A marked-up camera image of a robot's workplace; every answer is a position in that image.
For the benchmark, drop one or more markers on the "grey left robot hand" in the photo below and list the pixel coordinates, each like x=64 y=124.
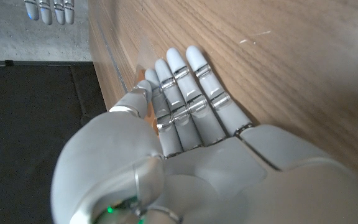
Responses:
x=213 y=174

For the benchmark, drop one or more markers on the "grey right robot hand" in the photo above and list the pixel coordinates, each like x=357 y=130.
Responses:
x=47 y=11

